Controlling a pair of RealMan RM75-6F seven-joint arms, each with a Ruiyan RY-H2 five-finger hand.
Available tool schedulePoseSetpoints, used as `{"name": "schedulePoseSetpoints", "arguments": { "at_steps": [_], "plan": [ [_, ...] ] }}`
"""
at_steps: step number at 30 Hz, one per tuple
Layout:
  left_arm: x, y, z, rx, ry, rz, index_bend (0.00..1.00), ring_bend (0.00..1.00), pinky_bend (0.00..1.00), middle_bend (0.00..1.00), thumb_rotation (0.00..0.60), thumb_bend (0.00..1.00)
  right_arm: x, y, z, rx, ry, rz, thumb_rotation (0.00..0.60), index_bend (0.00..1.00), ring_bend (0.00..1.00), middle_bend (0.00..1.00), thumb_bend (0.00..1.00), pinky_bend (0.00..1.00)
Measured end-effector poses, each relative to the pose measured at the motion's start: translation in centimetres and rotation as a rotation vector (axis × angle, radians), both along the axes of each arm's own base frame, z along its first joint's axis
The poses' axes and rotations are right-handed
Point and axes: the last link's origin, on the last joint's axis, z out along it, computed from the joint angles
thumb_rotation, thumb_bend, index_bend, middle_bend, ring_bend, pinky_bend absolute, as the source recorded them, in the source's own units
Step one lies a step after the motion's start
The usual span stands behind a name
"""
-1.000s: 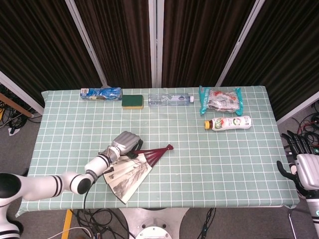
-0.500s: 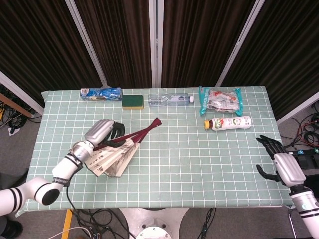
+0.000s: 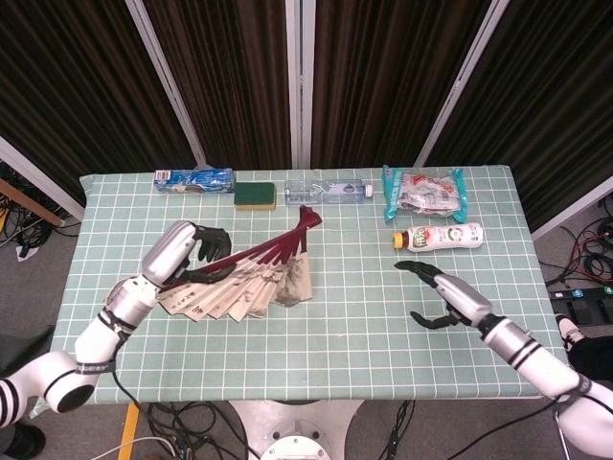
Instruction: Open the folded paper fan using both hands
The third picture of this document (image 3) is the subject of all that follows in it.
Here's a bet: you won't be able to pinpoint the clear plastic water bottle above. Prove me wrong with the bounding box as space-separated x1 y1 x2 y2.
284 178 375 205

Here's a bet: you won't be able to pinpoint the black floor cables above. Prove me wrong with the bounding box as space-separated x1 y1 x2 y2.
543 198 613 288

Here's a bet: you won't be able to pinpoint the green and yellow sponge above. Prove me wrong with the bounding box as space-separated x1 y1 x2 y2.
234 181 279 212

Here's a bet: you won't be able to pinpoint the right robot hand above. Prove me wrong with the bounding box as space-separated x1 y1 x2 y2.
394 260 495 332

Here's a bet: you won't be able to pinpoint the blue snack package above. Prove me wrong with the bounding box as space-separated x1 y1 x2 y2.
153 167 238 196

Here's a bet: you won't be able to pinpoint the green checkered tablecloth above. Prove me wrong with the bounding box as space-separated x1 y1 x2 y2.
50 164 571 404

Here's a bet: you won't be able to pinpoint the white partition frame post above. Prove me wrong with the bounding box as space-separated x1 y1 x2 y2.
284 0 317 170
414 0 511 168
0 136 86 222
125 0 208 170
530 175 613 241

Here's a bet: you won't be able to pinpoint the teal snack bag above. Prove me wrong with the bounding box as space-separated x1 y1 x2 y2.
381 165 468 225

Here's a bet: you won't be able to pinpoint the yellow floor tape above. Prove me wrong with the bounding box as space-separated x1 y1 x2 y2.
117 401 140 460

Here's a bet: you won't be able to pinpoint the white drink bottle yellow cap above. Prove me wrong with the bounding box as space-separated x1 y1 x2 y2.
393 221 484 252

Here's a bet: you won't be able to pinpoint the folding fan with red ribs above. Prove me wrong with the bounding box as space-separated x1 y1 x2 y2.
157 204 324 323

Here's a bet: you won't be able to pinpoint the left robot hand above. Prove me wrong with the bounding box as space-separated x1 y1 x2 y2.
141 220 238 290

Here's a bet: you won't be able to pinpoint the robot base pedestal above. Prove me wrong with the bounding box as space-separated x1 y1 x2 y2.
227 399 365 460

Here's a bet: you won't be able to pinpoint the wooden shelf board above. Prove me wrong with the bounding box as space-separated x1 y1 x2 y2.
0 178 64 227

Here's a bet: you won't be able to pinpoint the black and white shoe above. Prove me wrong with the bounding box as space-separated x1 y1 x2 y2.
555 312 586 352

